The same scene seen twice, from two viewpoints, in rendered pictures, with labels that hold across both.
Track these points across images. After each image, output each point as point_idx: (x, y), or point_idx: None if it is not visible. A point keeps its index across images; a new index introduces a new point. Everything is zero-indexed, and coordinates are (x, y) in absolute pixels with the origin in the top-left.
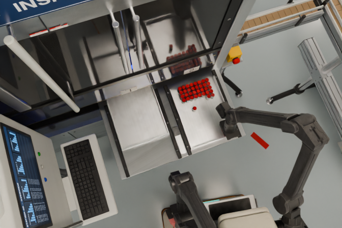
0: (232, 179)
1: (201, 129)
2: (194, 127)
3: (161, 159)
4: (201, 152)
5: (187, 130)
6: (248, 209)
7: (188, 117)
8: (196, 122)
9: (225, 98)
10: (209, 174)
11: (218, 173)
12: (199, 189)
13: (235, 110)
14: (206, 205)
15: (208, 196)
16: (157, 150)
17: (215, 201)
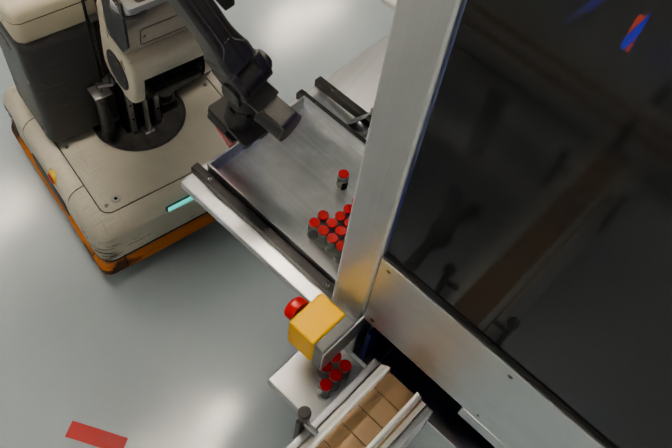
0: (143, 309)
1: (300, 152)
2: (319, 151)
3: (357, 69)
4: (243, 338)
5: (333, 139)
6: None
7: (346, 165)
8: (320, 163)
9: (274, 236)
10: (204, 299)
11: (182, 309)
12: (215, 260)
13: (255, 59)
14: None
15: (188, 253)
16: (375, 81)
17: None
